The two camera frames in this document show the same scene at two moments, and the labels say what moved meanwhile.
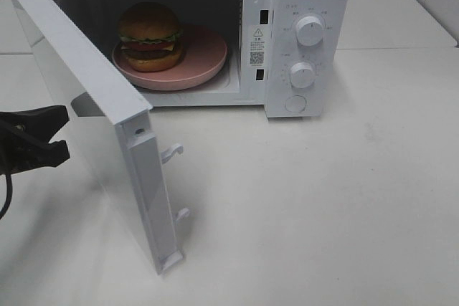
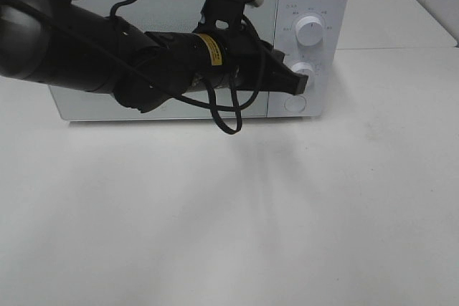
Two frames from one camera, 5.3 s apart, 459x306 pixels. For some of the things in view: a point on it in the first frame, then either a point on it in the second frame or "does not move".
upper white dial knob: [309, 31] does not move
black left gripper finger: [48, 155] -> [237, 59]
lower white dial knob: [302, 75] does not move
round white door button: [295, 103] does not move
